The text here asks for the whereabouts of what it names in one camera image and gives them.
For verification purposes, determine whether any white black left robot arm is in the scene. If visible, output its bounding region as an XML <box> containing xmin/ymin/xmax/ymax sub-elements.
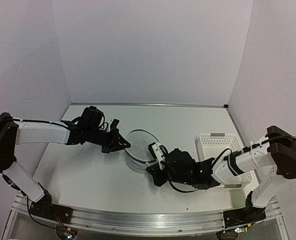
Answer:
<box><xmin>0</xmin><ymin>106</ymin><xmax>131</xmax><ymax>219</ymax></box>

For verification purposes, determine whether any white mesh laundry bag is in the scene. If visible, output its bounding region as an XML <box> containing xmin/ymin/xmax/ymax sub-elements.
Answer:
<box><xmin>125</xmin><ymin>129</ymin><xmax>159</xmax><ymax>174</ymax></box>

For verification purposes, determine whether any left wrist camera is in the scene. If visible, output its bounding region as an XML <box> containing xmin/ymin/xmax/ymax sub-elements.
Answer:
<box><xmin>105</xmin><ymin>119</ymin><xmax>120</xmax><ymax>132</ymax></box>

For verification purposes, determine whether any aluminium table edge rail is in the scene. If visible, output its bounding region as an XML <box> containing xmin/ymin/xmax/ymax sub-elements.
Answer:
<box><xmin>71</xmin><ymin>102</ymin><xmax>228</xmax><ymax>109</ymax></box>

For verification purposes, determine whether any aluminium front base frame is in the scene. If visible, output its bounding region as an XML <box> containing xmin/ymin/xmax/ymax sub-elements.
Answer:
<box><xmin>0</xmin><ymin>194</ymin><xmax>290</xmax><ymax>240</ymax></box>

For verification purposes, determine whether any white perforated plastic basket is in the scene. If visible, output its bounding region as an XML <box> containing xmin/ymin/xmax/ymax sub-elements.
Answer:
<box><xmin>197</xmin><ymin>133</ymin><xmax>253</xmax><ymax>193</ymax></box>

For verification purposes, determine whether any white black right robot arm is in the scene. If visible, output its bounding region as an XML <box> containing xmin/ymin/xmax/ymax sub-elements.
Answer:
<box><xmin>146</xmin><ymin>125</ymin><xmax>296</xmax><ymax>222</ymax></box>

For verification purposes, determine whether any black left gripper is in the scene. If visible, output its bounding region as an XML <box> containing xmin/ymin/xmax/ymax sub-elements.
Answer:
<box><xmin>86</xmin><ymin>126</ymin><xmax>131</xmax><ymax>154</ymax></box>

